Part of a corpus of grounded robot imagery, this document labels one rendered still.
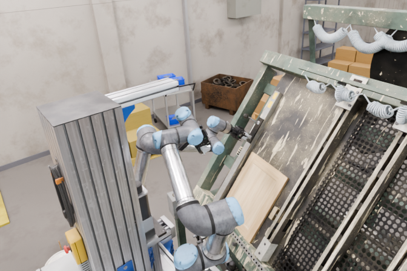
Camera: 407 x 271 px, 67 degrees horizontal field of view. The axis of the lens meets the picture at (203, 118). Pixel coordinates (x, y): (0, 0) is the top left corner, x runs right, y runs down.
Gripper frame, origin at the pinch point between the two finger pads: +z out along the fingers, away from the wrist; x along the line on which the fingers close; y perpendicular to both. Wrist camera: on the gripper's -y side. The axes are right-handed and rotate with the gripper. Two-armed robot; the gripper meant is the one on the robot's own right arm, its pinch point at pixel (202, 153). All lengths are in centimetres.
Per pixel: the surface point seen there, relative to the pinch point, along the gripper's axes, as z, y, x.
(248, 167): 56, 18, 16
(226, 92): 262, 26, 316
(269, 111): 37, 48, 40
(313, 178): 35, 51, -20
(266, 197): 54, 22, -11
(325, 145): 24, 64, -10
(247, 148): 51, 23, 28
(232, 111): 294, 24, 295
